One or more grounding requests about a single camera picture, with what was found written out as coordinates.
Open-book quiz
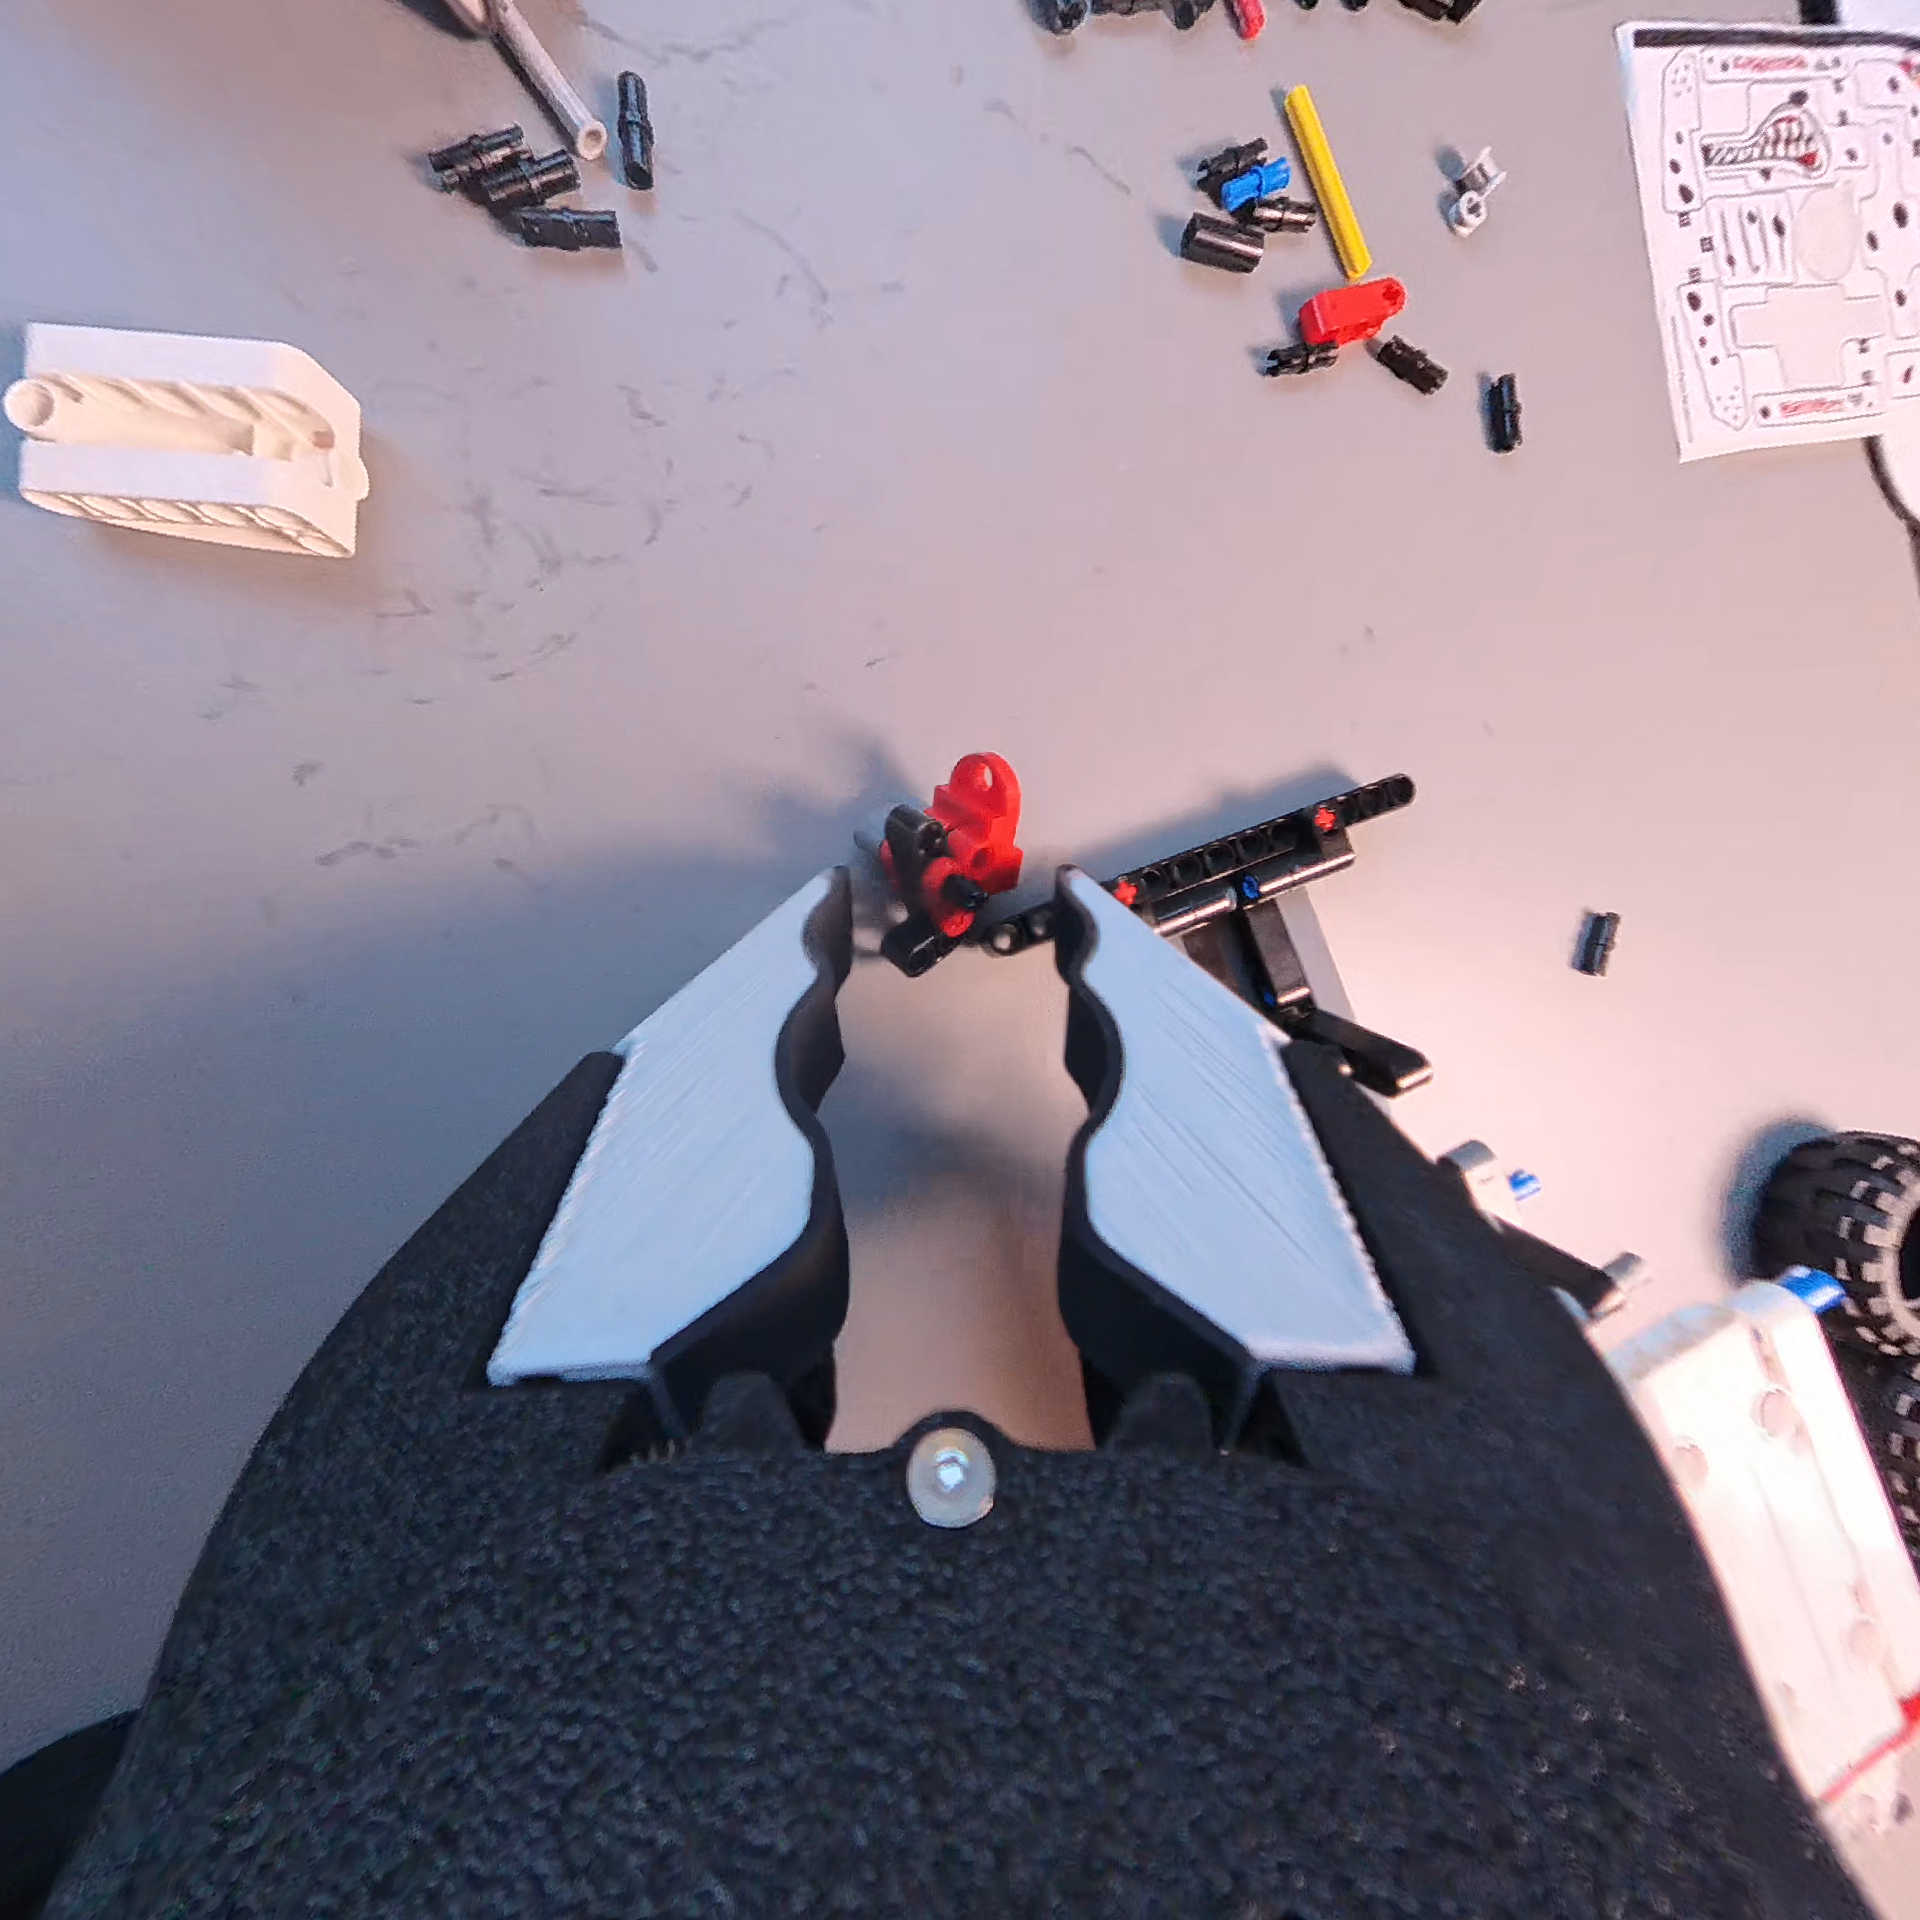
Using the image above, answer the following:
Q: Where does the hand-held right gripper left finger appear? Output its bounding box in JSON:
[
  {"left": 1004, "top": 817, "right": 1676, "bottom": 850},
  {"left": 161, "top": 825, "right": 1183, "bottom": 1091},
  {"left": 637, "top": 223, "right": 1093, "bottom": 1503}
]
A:
[{"left": 486, "top": 866, "right": 857, "bottom": 1385}]

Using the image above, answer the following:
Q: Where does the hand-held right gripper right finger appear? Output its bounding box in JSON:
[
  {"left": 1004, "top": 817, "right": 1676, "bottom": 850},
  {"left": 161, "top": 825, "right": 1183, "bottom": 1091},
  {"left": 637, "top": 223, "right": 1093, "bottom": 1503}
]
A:
[{"left": 1054, "top": 864, "right": 1418, "bottom": 1377}]

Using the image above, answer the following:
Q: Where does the black white toy brick model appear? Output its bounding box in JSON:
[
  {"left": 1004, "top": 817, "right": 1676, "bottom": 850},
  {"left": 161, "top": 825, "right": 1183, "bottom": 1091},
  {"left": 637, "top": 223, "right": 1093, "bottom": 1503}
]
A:
[{"left": 1102, "top": 772, "right": 1920, "bottom": 1878}]

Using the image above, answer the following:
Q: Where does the red toy brick piece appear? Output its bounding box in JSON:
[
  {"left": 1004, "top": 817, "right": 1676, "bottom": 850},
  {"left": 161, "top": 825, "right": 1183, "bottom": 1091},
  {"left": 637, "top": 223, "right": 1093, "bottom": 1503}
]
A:
[{"left": 877, "top": 751, "right": 1026, "bottom": 940}]

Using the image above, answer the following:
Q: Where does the white curved toy panel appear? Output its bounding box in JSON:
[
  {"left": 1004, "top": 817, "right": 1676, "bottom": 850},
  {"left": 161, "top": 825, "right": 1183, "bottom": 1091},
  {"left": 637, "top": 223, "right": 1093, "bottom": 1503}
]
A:
[{"left": 0, "top": 322, "right": 370, "bottom": 561}]

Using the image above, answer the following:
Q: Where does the black toy tyre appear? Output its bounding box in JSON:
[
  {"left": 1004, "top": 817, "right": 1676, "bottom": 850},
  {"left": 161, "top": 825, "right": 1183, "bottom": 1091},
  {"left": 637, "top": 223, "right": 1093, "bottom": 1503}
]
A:
[
  {"left": 1860, "top": 1352, "right": 1920, "bottom": 1569},
  {"left": 1751, "top": 1132, "right": 1920, "bottom": 1361}
]

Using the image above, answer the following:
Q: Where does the red toy liftarm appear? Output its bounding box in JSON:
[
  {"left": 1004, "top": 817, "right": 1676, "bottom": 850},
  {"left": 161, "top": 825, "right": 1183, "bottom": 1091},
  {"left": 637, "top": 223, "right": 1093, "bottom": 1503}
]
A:
[{"left": 1295, "top": 278, "right": 1407, "bottom": 348}]

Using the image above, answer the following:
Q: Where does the white printed sheet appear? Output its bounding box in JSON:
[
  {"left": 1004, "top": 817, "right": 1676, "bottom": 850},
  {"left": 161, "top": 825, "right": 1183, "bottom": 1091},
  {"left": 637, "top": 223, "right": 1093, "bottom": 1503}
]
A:
[{"left": 1616, "top": 19, "right": 1920, "bottom": 464}]

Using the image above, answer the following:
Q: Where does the blue toy pin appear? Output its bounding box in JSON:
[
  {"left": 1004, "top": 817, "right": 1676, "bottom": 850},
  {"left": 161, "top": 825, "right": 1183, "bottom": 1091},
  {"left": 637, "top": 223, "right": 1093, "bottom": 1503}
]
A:
[{"left": 1197, "top": 137, "right": 1318, "bottom": 236}]

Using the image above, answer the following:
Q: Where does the yellow toy axle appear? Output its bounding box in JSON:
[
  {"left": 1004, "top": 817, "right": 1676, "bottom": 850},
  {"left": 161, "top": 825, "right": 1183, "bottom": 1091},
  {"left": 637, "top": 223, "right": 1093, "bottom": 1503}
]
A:
[{"left": 1282, "top": 86, "right": 1373, "bottom": 281}]

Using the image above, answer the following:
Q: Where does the pale toy tube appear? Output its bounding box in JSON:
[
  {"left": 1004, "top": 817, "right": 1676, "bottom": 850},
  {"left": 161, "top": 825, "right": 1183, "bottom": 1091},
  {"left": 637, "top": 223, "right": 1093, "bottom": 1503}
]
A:
[{"left": 449, "top": 0, "right": 607, "bottom": 160}]

